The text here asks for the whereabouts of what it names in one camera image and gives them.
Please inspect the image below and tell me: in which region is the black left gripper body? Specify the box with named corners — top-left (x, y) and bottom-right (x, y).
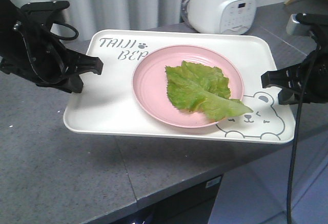
top-left (1, 8), bottom-right (69, 88)

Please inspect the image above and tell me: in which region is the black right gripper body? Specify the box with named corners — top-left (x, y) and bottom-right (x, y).
top-left (300, 52), bottom-right (327, 104)

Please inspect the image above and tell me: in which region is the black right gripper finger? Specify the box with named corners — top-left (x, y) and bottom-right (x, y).
top-left (278, 89), bottom-right (304, 105)
top-left (261, 65), bottom-right (306, 89)

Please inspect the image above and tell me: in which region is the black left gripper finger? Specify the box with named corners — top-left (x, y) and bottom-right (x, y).
top-left (65, 49), bottom-right (104, 75)
top-left (61, 76), bottom-right (84, 93)

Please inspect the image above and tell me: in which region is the cream bear serving tray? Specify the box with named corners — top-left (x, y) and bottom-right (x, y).
top-left (64, 30), bottom-right (295, 144)

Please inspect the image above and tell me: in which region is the pink round plate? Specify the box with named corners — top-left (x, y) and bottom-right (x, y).
top-left (133, 45), bottom-right (244, 128)

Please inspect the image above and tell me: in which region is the green lettuce leaf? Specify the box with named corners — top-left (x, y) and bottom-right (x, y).
top-left (166, 61), bottom-right (253, 121)

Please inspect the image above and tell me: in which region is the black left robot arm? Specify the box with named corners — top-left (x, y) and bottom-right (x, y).
top-left (1, 0), bottom-right (104, 93)

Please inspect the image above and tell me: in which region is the white blender appliance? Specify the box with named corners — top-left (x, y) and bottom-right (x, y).
top-left (181, 0), bottom-right (257, 35)

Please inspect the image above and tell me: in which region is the black disinfection cabinet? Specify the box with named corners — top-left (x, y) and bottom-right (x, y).
top-left (90, 175), bottom-right (223, 223)

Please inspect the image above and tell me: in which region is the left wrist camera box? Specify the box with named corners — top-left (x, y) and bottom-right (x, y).
top-left (21, 1), bottom-right (70, 25)

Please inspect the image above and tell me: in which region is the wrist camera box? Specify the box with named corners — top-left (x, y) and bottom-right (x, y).
top-left (286, 12), bottom-right (327, 36)
top-left (21, 1), bottom-right (70, 25)

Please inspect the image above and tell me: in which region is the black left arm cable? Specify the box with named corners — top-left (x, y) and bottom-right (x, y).
top-left (50, 22), bottom-right (79, 41)

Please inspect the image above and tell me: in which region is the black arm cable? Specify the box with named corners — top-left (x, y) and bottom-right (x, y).
top-left (50, 22), bottom-right (79, 41)
top-left (285, 29), bottom-right (321, 224)

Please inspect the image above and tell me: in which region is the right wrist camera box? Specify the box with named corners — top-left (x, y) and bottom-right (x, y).
top-left (286, 12), bottom-right (327, 36)

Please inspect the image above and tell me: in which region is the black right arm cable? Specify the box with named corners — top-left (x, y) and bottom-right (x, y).
top-left (285, 29), bottom-right (321, 224)

